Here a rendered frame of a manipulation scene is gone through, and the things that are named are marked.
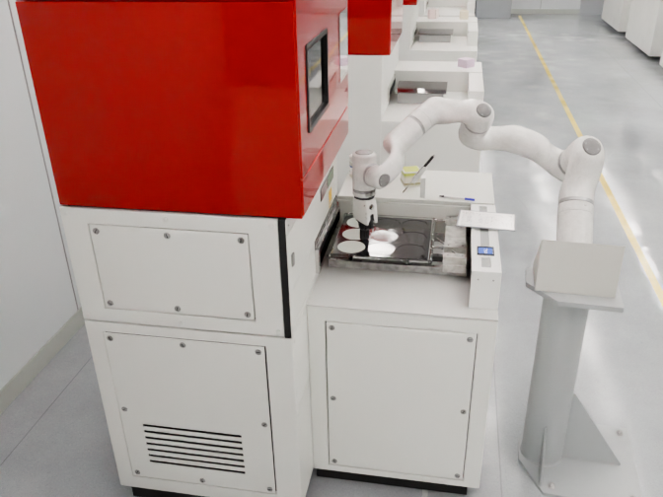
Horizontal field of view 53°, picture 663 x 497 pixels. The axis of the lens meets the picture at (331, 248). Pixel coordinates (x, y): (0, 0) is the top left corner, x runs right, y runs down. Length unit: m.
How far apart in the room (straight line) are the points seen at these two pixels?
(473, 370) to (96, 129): 1.40
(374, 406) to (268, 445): 0.39
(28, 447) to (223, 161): 1.76
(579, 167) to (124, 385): 1.73
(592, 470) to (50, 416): 2.31
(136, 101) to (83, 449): 1.67
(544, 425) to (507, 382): 0.58
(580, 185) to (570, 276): 0.33
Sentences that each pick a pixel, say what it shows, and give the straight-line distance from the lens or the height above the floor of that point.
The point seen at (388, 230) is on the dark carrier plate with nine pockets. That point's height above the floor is 0.90.
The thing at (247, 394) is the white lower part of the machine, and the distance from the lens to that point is 2.24.
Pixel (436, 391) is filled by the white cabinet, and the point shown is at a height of 0.51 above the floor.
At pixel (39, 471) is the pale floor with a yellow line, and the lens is 3.05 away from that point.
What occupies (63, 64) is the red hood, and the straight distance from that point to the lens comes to 1.97.
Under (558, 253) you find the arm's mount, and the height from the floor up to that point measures 0.97.
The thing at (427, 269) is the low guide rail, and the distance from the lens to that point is 2.40.
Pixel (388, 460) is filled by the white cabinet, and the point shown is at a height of 0.17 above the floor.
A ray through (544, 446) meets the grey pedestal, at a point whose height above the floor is 0.15.
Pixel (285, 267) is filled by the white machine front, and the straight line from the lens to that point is 1.93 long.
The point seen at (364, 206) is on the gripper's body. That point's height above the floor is 1.05.
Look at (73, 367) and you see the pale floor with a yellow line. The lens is 3.57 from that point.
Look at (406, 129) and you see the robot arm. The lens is 2.40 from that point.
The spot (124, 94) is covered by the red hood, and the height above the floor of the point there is 1.56.
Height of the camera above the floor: 1.98
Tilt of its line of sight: 27 degrees down
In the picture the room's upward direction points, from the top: 1 degrees counter-clockwise
